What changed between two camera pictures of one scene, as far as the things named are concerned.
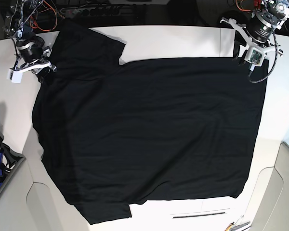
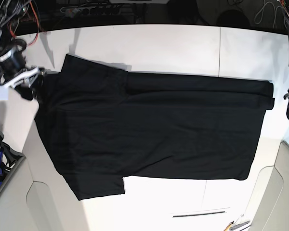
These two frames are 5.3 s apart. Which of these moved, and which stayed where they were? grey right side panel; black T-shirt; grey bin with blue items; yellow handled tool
Moved: black T-shirt
Stayed: grey right side panel; grey bin with blue items; yellow handled tool
